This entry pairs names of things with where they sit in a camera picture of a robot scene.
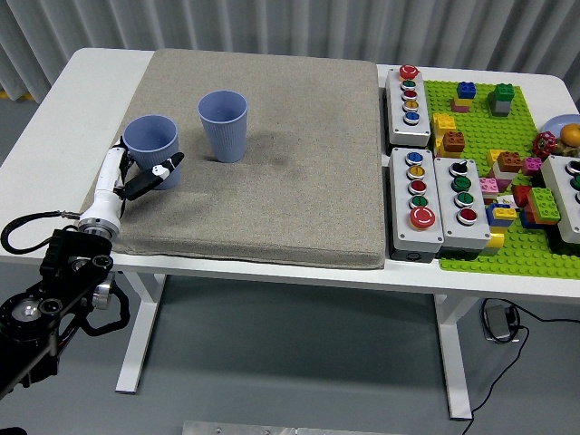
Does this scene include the green toy brick on orange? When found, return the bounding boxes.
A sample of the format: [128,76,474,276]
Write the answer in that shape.
[527,186,562,226]

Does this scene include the five-button box, shallow base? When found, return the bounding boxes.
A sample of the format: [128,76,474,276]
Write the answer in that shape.
[383,64,432,149]

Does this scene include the green studded baseplate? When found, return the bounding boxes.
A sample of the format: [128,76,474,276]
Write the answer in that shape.
[421,80,580,277]

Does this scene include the grey-brown cushion mat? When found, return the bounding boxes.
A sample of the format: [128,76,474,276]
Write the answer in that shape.
[79,48,387,271]

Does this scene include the red toy valve wheel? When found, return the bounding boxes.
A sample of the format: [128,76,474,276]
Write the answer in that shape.
[532,130,557,159]

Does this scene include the white table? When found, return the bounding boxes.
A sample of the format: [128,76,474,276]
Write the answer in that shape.
[0,47,580,421]

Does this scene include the grey button box, dark buttons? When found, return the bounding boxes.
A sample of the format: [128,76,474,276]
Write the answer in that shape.
[539,154,580,246]

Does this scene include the red toy brick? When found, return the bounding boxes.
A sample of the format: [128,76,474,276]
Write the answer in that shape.
[511,184,534,209]

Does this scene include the blue yellow pink brick stack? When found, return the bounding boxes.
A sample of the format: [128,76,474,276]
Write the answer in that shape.
[450,81,478,114]

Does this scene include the blue ribbed plastic cup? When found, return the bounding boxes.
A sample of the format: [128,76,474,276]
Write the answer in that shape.
[197,90,249,164]
[121,115,182,190]

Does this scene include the grey power adapter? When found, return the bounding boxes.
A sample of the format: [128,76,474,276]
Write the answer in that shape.
[480,304,520,343]

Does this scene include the grey pleated curtain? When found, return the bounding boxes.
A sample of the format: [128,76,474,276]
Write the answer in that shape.
[0,0,580,114]

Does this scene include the brown toy brick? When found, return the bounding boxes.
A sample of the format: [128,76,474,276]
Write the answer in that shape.
[441,130,467,154]

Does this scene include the yellow round toy brick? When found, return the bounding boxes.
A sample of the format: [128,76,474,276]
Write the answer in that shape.
[484,226,508,257]

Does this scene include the black power cable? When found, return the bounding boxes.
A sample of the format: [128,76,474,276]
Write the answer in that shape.
[460,324,531,435]
[479,296,580,325]

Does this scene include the light blue plate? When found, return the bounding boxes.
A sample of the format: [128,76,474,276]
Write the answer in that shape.
[541,113,580,146]

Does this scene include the green grey brick stack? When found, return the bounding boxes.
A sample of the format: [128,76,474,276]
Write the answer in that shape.
[487,82,516,118]

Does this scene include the small yellow toy brick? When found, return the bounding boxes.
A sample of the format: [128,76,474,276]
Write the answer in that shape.
[487,149,507,178]

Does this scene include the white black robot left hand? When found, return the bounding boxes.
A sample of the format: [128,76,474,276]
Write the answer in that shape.
[82,135,186,225]

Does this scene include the tall yellow brick stack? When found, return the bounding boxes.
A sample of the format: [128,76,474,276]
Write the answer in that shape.
[431,112,457,158]

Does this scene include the orange-brown toy brick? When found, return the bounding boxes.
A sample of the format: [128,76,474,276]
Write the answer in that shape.
[496,150,523,173]

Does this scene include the five-button box, black base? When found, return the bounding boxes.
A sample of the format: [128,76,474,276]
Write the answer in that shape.
[388,147,445,263]

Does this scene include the four-button box, black selector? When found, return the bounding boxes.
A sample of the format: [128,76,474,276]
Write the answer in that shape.
[433,156,493,260]

